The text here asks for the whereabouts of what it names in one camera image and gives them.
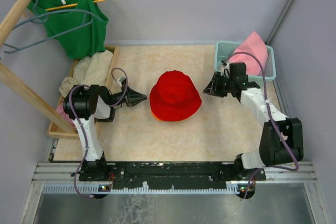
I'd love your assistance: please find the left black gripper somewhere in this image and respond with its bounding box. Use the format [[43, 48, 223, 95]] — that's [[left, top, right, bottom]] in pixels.
[[108, 84, 147, 108]]

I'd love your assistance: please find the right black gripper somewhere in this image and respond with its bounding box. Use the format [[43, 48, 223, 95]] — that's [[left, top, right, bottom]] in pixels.
[[203, 71, 235, 98]]

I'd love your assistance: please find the orange bucket hat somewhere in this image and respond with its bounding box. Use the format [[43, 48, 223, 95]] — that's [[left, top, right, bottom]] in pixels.
[[151, 111, 190, 122]]

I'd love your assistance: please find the red hat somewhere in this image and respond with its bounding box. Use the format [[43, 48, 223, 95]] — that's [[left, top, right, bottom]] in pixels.
[[149, 70, 202, 117]]

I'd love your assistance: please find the pink hat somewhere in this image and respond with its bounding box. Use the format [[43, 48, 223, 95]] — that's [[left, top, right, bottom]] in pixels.
[[228, 31, 268, 76]]

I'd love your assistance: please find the wooden clothes rack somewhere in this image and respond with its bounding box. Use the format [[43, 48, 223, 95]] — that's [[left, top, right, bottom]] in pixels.
[[0, 0, 121, 138]]

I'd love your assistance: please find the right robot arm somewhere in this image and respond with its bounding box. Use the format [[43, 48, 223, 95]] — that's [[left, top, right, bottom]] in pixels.
[[203, 62, 303, 180]]

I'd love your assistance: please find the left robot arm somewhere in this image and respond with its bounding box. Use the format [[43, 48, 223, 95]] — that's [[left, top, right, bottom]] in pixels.
[[62, 82, 147, 181]]

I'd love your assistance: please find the light blue plastic bin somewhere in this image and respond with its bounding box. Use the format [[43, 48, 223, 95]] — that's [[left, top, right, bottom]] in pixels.
[[214, 41, 276, 81]]

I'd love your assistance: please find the beige garment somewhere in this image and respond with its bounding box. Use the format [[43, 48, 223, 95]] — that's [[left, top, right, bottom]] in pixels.
[[59, 50, 113, 98]]

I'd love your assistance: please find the pink garment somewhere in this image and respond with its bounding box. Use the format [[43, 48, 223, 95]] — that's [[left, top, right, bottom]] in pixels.
[[56, 103, 75, 127]]

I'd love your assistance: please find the green tank top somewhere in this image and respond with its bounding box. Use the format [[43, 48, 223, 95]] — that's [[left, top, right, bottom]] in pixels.
[[28, 0, 109, 60]]

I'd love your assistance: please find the grey clothes hanger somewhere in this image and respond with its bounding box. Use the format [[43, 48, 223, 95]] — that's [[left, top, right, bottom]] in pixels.
[[3, 0, 103, 55]]

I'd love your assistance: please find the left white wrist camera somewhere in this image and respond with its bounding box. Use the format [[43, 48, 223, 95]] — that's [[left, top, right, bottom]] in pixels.
[[117, 77, 127, 87]]

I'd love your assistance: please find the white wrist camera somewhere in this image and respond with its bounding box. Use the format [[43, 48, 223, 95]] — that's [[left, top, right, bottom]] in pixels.
[[221, 60, 230, 78], [117, 77, 127, 87]]

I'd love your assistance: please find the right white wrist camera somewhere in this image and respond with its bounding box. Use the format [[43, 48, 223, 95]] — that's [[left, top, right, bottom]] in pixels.
[[221, 60, 230, 78]]

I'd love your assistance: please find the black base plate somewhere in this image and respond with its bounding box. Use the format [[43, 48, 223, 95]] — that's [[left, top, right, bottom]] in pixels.
[[80, 162, 266, 190]]

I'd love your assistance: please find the aluminium rail frame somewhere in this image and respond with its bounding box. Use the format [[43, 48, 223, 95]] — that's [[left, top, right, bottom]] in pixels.
[[33, 162, 317, 198]]

